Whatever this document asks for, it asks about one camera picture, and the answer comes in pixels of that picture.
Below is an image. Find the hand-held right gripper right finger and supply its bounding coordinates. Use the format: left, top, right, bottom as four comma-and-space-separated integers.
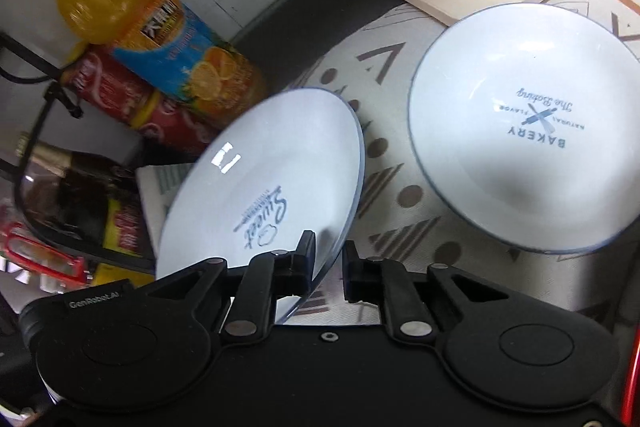
341, 240, 507, 342

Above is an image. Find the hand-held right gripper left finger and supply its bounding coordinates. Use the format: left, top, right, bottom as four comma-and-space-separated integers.
144, 230, 318, 340

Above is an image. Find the white deep plate script print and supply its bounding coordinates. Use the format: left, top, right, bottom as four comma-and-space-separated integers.
154, 87, 367, 326

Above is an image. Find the white deep plate crossed-utensils print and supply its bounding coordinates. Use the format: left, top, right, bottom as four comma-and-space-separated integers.
407, 2, 640, 256

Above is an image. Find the patterned fringed table cloth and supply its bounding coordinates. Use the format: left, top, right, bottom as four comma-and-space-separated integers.
277, 0, 640, 329

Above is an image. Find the red drink can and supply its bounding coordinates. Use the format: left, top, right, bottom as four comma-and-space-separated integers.
59, 46, 152, 128
131, 91, 222, 158

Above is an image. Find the black metal kitchen rack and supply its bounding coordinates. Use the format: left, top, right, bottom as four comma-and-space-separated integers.
0, 31, 157, 275

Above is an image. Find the orange juice bottle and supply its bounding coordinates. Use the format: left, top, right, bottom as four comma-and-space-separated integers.
38, 0, 269, 131

